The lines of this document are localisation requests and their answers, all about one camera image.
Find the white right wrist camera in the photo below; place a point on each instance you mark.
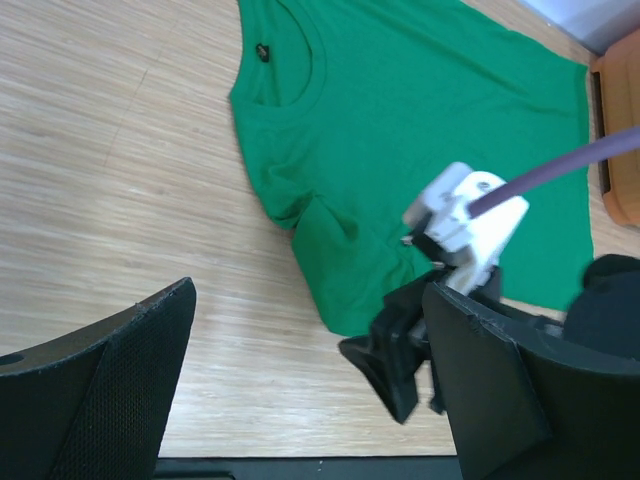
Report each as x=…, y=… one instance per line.
x=442, y=227

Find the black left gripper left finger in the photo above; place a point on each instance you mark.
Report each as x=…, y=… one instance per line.
x=94, y=403

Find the green t-shirt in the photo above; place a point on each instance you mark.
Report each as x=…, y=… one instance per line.
x=345, y=110

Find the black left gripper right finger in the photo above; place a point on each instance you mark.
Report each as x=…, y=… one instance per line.
x=523, y=404

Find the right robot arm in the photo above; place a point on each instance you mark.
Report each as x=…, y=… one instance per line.
x=604, y=317

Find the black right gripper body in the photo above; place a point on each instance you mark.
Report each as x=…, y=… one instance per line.
x=398, y=344

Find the orange plastic bin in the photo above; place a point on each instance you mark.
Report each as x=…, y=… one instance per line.
x=616, y=80

